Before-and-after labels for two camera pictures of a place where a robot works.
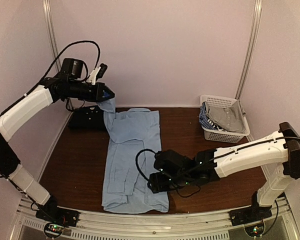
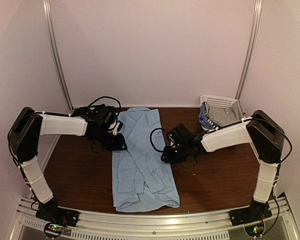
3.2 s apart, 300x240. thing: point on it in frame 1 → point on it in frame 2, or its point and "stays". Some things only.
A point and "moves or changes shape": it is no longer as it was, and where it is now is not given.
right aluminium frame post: (252, 41) stays
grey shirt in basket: (231, 119) stays
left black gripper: (98, 93) → (117, 144)
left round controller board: (53, 230) stays
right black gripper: (158, 186) → (168, 158)
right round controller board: (255, 230) stays
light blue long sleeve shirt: (134, 137) moves or changes shape
